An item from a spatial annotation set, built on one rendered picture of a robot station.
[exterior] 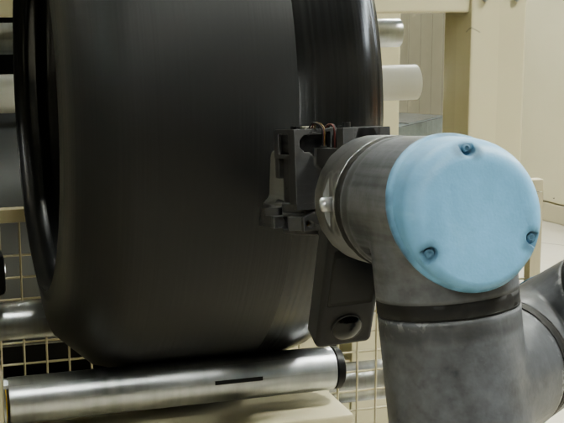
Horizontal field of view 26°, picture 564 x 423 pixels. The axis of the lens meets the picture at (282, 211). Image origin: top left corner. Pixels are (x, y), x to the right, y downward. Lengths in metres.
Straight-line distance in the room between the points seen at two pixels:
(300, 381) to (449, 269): 0.55
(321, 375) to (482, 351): 0.52
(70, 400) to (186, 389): 0.11
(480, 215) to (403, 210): 0.05
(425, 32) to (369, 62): 8.41
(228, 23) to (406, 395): 0.42
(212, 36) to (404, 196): 0.38
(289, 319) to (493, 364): 0.46
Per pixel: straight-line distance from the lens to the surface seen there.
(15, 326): 1.46
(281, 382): 1.24
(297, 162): 0.92
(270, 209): 0.96
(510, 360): 0.76
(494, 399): 0.75
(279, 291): 1.13
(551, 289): 0.86
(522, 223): 0.73
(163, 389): 1.21
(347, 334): 0.94
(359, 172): 0.78
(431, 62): 9.64
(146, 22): 1.04
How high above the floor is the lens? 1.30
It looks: 11 degrees down
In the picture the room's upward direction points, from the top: straight up
